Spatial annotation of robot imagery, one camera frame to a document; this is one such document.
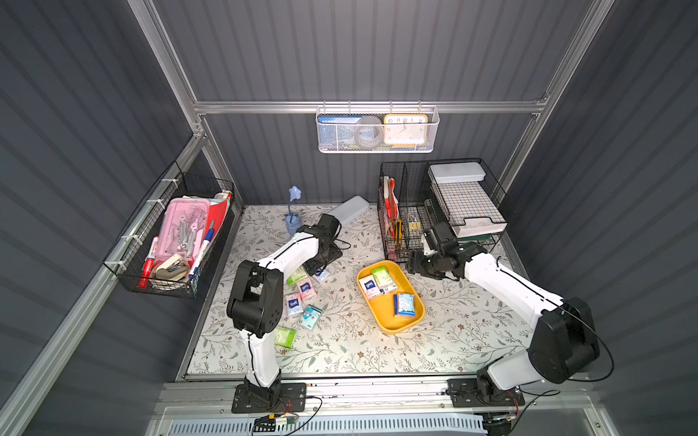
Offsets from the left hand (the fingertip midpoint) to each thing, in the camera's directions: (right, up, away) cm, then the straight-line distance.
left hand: (330, 260), depth 94 cm
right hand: (+29, -1, -9) cm, 31 cm away
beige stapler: (-34, +1, -30) cm, 46 cm away
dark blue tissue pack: (+22, -13, -7) cm, 27 cm away
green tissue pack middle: (-11, -5, +2) cm, 12 cm away
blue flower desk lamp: (-16, +15, +10) cm, 24 cm away
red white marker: (-42, +2, -29) cm, 51 cm away
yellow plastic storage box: (+18, -15, -4) cm, 24 cm away
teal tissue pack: (-6, -17, -8) cm, 20 cm away
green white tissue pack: (+18, -5, -3) cm, 19 cm away
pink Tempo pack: (-8, -9, -3) cm, 13 cm away
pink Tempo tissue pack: (-11, -14, -6) cm, 19 cm away
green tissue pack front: (-13, -22, -12) cm, 28 cm away
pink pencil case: (-38, +11, -22) cm, 45 cm away
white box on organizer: (+46, +33, +7) cm, 57 cm away
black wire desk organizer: (+35, +25, +22) cm, 48 cm away
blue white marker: (-30, +9, -24) cm, 39 cm away
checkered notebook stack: (+48, +21, 0) cm, 52 cm away
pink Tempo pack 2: (-3, -6, +2) cm, 7 cm away
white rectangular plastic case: (+7, +20, +24) cm, 32 cm away
